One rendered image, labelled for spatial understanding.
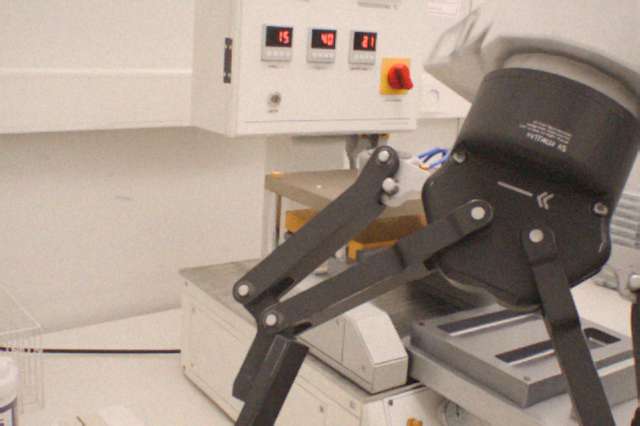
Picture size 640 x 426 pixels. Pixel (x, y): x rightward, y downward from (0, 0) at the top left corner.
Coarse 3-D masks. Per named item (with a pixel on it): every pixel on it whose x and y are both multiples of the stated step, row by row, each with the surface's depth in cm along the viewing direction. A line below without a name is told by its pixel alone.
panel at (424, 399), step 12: (396, 396) 81; (408, 396) 82; (420, 396) 83; (432, 396) 84; (444, 396) 85; (384, 408) 80; (396, 408) 81; (408, 408) 82; (420, 408) 83; (432, 408) 84; (396, 420) 81; (408, 420) 81; (420, 420) 82; (432, 420) 83; (480, 420) 87
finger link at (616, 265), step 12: (612, 252) 31; (624, 252) 31; (636, 252) 31; (612, 264) 31; (624, 264) 31; (636, 264) 30; (624, 276) 30; (636, 276) 30; (624, 288) 30; (636, 288) 30
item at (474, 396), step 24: (408, 336) 85; (408, 360) 82; (432, 360) 80; (432, 384) 80; (456, 384) 77; (480, 384) 75; (624, 384) 72; (480, 408) 74; (504, 408) 71; (528, 408) 70; (552, 408) 71; (624, 408) 71
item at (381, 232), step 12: (288, 216) 101; (300, 216) 99; (312, 216) 100; (408, 216) 103; (420, 216) 104; (288, 228) 102; (372, 228) 96; (384, 228) 96; (396, 228) 97; (408, 228) 97; (420, 228) 98; (360, 240) 90; (372, 240) 91; (384, 240) 91; (396, 240) 91; (348, 252) 91
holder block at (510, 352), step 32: (448, 320) 84; (480, 320) 87; (512, 320) 90; (448, 352) 79; (480, 352) 76; (512, 352) 77; (544, 352) 81; (608, 352) 78; (512, 384) 72; (544, 384) 71
